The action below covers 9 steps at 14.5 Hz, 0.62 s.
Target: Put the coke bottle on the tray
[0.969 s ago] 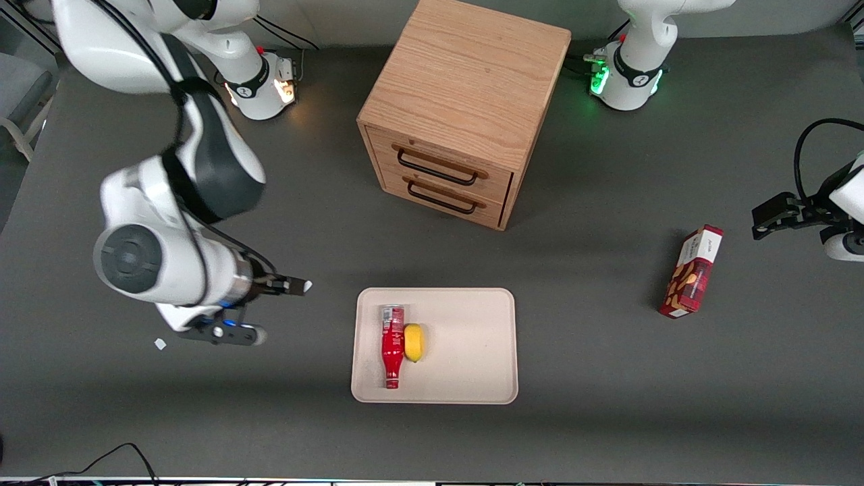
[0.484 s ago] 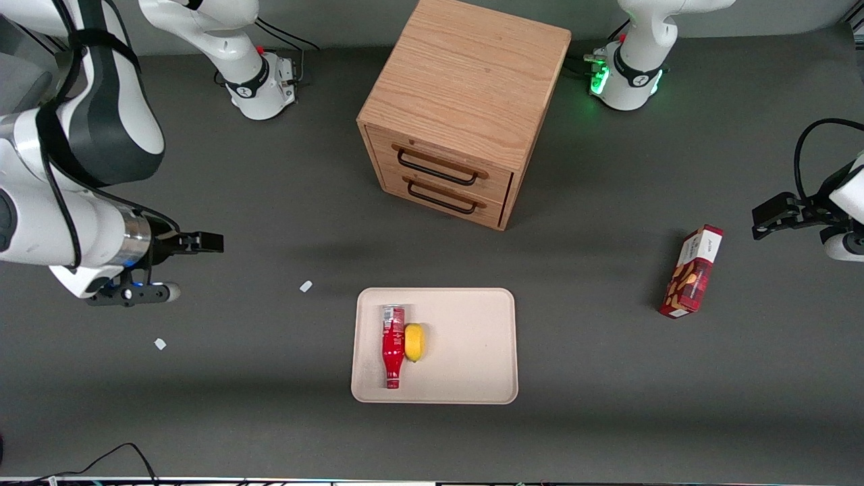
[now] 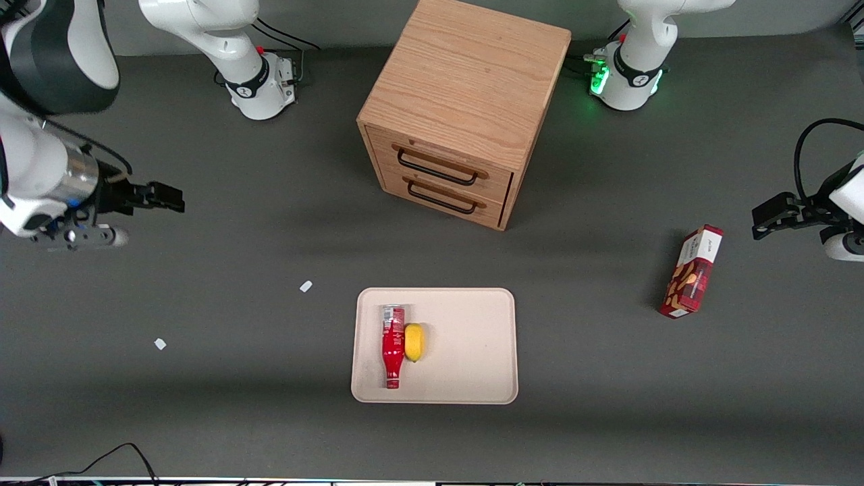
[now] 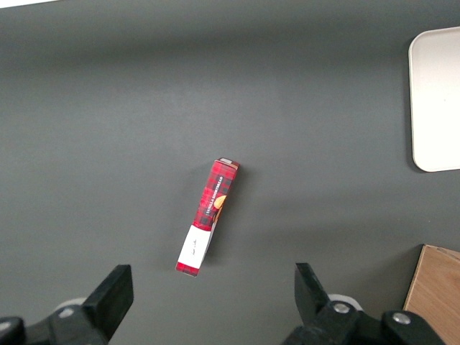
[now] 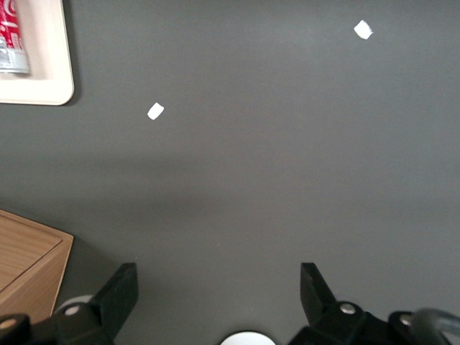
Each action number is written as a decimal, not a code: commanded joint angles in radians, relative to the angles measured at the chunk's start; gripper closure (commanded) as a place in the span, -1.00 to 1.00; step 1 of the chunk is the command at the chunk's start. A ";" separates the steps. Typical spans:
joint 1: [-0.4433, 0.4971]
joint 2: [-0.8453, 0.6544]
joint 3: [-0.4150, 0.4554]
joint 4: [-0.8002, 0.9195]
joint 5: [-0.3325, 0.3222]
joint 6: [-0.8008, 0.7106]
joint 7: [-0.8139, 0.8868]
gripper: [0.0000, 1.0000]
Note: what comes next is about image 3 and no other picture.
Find red snack box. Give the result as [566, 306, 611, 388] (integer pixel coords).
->
[659, 224, 724, 319]

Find long black drawer handle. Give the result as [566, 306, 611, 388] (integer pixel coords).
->
[391, 143, 489, 187]

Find wooden drawer cabinet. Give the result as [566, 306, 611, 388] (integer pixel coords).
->
[356, 0, 572, 232]

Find black right arm base cables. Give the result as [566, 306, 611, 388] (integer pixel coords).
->
[215, 17, 322, 88]

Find black arm base cables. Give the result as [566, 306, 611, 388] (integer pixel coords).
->
[566, 19, 632, 76]
[215, 17, 322, 88]

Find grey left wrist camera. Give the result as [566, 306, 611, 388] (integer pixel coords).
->
[821, 225, 864, 263]

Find black left arm base cables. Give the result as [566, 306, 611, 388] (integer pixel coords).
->
[566, 19, 632, 76]

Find red coke bottle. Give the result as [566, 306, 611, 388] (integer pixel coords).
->
[381, 304, 407, 390]

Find beige plastic tray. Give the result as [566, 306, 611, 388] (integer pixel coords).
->
[351, 288, 519, 405]

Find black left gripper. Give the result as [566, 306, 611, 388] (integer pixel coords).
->
[752, 164, 850, 241]

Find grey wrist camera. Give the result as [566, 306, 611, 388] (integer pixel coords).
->
[821, 225, 864, 263]
[30, 221, 130, 252]

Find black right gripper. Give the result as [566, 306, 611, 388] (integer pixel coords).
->
[94, 161, 186, 217]

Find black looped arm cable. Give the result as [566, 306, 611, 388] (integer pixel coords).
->
[793, 118, 864, 200]

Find yellow lemon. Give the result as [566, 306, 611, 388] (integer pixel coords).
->
[404, 323, 426, 363]

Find thin black floor cable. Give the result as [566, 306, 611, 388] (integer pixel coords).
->
[0, 442, 160, 486]

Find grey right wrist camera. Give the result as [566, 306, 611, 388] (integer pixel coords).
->
[30, 221, 130, 252]

